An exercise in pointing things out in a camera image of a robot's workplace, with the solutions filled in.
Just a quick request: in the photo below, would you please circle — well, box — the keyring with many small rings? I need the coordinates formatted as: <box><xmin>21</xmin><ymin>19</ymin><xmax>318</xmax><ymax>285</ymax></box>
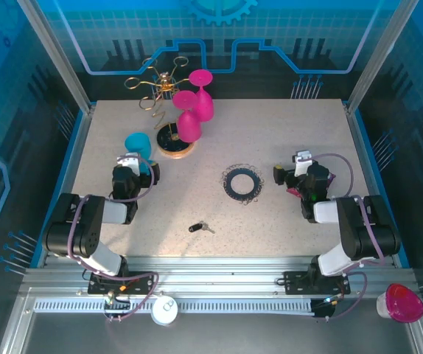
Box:
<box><xmin>220</xmin><ymin>163</ymin><xmax>265</xmax><ymax>204</ymax></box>

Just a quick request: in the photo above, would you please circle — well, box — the silver key with black fob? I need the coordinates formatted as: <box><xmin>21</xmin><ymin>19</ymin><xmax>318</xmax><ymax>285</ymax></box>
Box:
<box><xmin>188</xmin><ymin>220</ymin><xmax>216</xmax><ymax>235</ymax></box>

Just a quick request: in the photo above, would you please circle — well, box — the purple snack packet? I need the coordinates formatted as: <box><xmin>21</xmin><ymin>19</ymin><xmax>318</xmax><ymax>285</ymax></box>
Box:
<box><xmin>287</xmin><ymin>172</ymin><xmax>336</xmax><ymax>197</ymax></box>

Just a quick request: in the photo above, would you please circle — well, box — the blue plastic wine glass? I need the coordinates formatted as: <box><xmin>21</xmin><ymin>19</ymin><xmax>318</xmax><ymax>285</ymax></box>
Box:
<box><xmin>124</xmin><ymin>132</ymin><xmax>157</xmax><ymax>176</ymax></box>

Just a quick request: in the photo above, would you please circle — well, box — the pink plastic wine glass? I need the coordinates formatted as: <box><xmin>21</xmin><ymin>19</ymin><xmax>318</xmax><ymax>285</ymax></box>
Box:
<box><xmin>188</xmin><ymin>69</ymin><xmax>214</xmax><ymax>122</ymax></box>
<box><xmin>172</xmin><ymin>91</ymin><xmax>202</xmax><ymax>144</ymax></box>

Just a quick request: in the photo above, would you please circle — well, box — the white tin can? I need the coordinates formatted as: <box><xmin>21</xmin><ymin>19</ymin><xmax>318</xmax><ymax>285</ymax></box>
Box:
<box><xmin>150</xmin><ymin>296</ymin><xmax>179</xmax><ymax>326</ymax></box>

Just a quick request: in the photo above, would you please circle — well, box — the white cup with pink lid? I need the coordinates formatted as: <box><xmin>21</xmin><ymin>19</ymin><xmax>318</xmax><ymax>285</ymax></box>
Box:
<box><xmin>376</xmin><ymin>282</ymin><xmax>423</xmax><ymax>325</ymax></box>

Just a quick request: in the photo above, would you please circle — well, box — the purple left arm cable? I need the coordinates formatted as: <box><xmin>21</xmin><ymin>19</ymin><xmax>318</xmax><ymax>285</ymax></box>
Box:
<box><xmin>66</xmin><ymin>154</ymin><xmax>160</xmax><ymax>322</ymax></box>

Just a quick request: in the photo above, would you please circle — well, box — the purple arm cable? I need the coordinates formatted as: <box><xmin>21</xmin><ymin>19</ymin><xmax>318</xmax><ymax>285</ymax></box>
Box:
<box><xmin>311</xmin><ymin>152</ymin><xmax>386</xmax><ymax>321</ymax></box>
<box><xmin>66</xmin><ymin>154</ymin><xmax>160</xmax><ymax>322</ymax></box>

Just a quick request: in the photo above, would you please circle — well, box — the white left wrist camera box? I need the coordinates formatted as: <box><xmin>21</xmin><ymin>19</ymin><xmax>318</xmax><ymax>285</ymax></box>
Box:
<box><xmin>116</xmin><ymin>152</ymin><xmax>143</xmax><ymax>174</ymax></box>

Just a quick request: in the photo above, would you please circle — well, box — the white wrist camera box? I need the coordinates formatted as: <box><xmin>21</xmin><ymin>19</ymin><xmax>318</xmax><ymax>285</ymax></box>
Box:
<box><xmin>116</xmin><ymin>152</ymin><xmax>143</xmax><ymax>174</ymax></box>
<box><xmin>293</xmin><ymin>150</ymin><xmax>314</xmax><ymax>177</ymax></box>

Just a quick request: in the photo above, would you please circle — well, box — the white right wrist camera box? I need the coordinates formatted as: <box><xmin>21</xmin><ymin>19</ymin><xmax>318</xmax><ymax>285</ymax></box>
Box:
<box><xmin>293</xmin><ymin>150</ymin><xmax>314</xmax><ymax>177</ymax></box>

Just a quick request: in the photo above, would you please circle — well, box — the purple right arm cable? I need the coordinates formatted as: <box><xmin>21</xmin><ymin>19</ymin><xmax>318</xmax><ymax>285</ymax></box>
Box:
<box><xmin>311</xmin><ymin>152</ymin><xmax>386</xmax><ymax>321</ymax></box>

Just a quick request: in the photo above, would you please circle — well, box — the gold wire glass rack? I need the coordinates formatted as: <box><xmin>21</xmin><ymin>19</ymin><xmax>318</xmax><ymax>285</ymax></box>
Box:
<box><xmin>124</xmin><ymin>57</ymin><xmax>195</xmax><ymax>160</ymax></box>

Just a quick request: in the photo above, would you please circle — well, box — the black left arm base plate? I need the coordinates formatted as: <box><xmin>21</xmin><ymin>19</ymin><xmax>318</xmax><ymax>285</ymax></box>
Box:
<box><xmin>87</xmin><ymin>271</ymin><xmax>155</xmax><ymax>296</ymax></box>

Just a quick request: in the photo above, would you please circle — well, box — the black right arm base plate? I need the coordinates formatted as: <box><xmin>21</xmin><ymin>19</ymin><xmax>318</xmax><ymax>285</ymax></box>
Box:
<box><xmin>283</xmin><ymin>271</ymin><xmax>351</xmax><ymax>296</ymax></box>

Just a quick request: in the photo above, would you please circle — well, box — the aluminium table rail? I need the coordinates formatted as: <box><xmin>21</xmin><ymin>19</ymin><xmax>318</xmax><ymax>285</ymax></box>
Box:
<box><xmin>23</xmin><ymin>256</ymin><xmax>417</xmax><ymax>300</ymax></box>

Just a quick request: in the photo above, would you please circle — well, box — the slotted grey cable duct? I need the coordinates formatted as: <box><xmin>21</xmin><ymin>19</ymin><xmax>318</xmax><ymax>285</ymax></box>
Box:
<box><xmin>33</xmin><ymin>299</ymin><xmax>314</xmax><ymax>314</ymax></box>

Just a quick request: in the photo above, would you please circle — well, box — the aluminium frame post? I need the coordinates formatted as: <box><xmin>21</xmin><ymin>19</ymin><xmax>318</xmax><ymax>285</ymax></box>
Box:
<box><xmin>15</xmin><ymin>0</ymin><xmax>97</xmax><ymax>114</ymax></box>
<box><xmin>346</xmin><ymin>0</ymin><xmax>419</xmax><ymax>114</ymax></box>

